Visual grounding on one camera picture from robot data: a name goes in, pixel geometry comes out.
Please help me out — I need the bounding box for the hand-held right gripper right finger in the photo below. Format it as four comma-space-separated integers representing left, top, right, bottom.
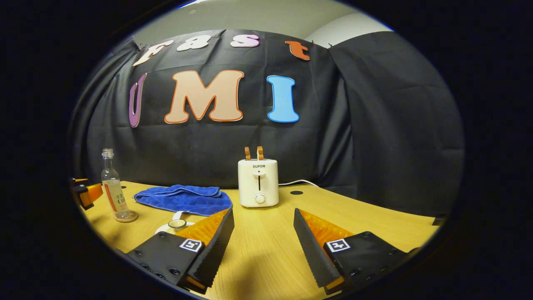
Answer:
293, 207, 419, 295

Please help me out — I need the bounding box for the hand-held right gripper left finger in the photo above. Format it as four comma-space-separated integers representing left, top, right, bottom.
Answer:
125, 207, 235, 294

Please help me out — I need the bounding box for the white teacup lid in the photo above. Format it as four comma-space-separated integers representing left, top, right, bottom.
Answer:
160, 219, 194, 234

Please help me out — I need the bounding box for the round cork coaster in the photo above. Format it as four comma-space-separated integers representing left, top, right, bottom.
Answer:
113, 210, 139, 223

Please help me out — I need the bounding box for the white teacup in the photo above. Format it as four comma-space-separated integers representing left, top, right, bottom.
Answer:
155, 225, 196, 236

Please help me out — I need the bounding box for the blue towel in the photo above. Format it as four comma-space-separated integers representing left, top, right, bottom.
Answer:
133, 185, 233, 222

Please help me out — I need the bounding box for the cream toaster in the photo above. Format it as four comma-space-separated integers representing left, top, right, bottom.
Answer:
238, 159, 279, 208

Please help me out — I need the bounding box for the black backdrop cloth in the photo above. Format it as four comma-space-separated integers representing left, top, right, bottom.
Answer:
69, 28, 465, 218

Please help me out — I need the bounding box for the white toaster cable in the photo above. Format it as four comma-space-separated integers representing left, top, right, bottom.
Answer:
278, 180, 321, 188

